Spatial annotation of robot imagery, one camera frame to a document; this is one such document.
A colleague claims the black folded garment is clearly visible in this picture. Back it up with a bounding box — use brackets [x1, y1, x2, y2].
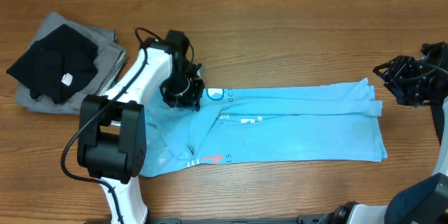
[6, 24, 98, 104]

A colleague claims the grey folded garment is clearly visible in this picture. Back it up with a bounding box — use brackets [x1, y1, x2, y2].
[15, 12, 127, 114]

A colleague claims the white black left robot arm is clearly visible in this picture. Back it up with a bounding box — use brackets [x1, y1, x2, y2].
[75, 30, 204, 223]

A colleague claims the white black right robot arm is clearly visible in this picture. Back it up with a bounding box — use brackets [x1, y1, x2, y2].
[320, 42, 447, 223]

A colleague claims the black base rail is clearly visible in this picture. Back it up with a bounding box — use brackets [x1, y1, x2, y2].
[148, 213, 334, 224]

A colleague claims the light blue t-shirt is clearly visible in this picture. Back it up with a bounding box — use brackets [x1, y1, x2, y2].
[141, 79, 387, 177]

